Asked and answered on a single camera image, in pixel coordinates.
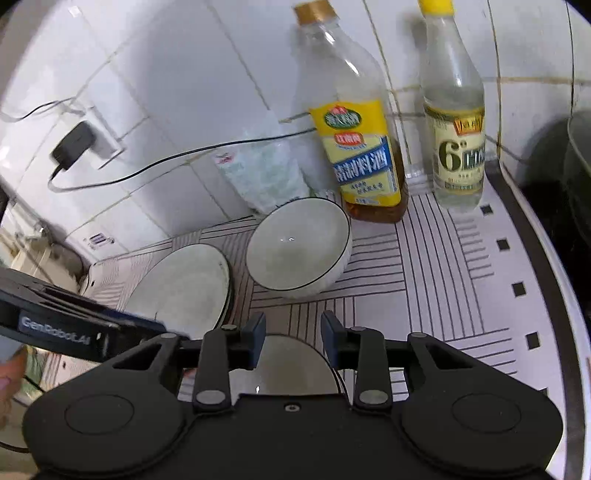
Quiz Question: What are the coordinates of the yellow label cooking wine bottle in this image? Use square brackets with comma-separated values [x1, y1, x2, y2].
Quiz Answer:
[294, 1, 409, 223]

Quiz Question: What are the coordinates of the striped white table mat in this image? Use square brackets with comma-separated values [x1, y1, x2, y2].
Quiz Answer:
[45, 174, 574, 480]

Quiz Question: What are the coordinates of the white plastic bag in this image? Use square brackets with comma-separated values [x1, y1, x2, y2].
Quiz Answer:
[212, 112, 311, 217]

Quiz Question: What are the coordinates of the black power adapter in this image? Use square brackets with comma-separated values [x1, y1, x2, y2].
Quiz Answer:
[51, 121, 96, 171]

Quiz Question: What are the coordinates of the dark metal pot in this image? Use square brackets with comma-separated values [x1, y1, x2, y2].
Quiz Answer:
[523, 109, 590, 241]

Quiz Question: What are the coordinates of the white wall socket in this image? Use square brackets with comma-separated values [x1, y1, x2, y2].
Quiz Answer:
[82, 105, 126, 170]

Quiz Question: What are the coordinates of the person's left hand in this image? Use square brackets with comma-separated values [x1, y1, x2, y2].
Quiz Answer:
[0, 346, 28, 430]

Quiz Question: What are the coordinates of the black power cable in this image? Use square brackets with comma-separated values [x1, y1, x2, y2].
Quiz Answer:
[0, 96, 325, 194]

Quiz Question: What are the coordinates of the white ribbed bowl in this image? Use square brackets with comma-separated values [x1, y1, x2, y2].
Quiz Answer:
[229, 334, 342, 404]
[245, 197, 353, 299]

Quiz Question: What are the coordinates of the clear white vinegar bottle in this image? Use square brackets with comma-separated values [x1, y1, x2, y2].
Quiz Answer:
[419, 1, 486, 212]

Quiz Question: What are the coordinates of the white sun print plate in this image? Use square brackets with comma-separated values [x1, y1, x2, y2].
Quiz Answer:
[124, 244, 233, 339]

